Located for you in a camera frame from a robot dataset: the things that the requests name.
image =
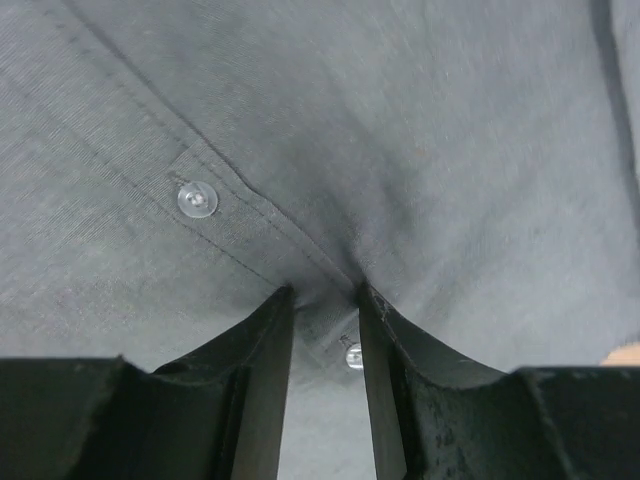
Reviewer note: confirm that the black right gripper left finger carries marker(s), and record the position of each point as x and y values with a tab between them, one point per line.
214	413

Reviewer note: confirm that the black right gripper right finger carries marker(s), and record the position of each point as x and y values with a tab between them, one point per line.
437	414

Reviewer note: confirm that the grey button-up shirt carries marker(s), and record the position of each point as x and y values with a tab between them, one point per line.
166	165

